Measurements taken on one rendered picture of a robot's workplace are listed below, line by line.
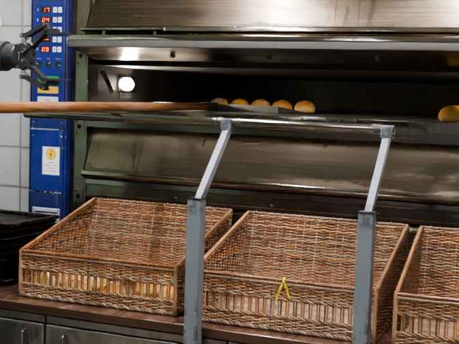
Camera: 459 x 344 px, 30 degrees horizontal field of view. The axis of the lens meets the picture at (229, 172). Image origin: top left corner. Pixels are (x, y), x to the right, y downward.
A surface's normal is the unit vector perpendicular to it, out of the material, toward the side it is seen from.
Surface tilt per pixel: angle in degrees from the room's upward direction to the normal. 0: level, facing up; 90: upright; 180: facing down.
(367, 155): 70
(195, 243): 90
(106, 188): 90
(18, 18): 90
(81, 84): 90
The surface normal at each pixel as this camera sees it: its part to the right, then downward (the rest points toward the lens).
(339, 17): -0.32, -0.28
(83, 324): -0.36, 0.07
